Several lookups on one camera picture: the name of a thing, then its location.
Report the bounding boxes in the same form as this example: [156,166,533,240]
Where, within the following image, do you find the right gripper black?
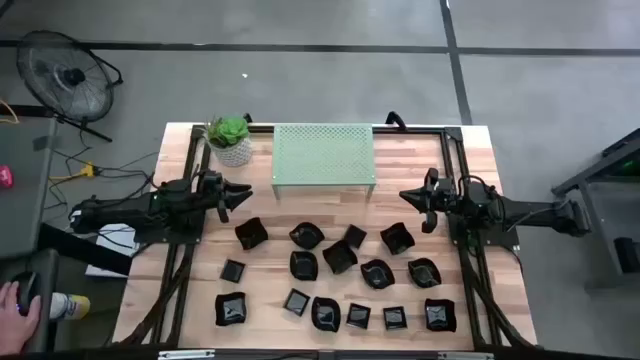
[399,168,458,235]

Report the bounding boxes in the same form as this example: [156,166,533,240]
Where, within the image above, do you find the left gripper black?
[198,180,254,225]

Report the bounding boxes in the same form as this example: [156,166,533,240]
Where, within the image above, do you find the black wavy square plate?
[214,291,248,327]
[424,298,458,333]
[379,221,417,256]
[321,239,359,276]
[234,216,270,251]

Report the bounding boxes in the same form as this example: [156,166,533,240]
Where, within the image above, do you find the succulent in white pot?
[202,115,254,168]

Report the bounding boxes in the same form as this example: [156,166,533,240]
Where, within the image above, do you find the green perforated metal shelf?
[271,123,377,202]

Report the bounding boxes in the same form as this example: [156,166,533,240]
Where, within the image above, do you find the grey metal stand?
[549,127,640,292]

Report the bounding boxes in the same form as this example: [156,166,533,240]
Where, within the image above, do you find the black flat bar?
[37,222,135,277]

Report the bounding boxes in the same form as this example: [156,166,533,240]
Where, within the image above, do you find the white and yellow can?
[48,292,92,322]

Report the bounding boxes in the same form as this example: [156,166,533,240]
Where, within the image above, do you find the dark mouse desk surface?
[0,248,60,354]

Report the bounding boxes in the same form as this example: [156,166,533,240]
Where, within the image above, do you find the black floor fan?
[15,29,124,144]

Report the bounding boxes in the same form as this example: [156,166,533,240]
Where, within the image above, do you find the grey side desk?
[0,115,57,260]

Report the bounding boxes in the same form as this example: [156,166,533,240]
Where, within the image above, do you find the black computer mouse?
[14,271,44,304]

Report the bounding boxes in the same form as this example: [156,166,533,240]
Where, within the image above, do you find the person's hand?
[0,280,42,356]

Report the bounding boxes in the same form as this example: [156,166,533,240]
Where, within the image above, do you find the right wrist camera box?
[438,175,459,197]

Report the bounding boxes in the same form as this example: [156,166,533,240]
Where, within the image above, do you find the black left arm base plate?
[134,212,206,245]

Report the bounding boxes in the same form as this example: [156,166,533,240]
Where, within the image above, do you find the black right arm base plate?
[447,207,521,251]

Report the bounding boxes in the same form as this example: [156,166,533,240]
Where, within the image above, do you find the black floor cables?
[42,144,161,216]

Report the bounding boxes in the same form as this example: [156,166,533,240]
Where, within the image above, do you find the yellow extension cord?
[48,160,99,182]

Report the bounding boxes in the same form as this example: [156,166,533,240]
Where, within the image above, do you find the silver metal bracket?
[438,351,495,360]
[158,349,216,360]

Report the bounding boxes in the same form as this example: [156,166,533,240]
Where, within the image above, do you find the yellow floor cable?
[0,98,21,126]

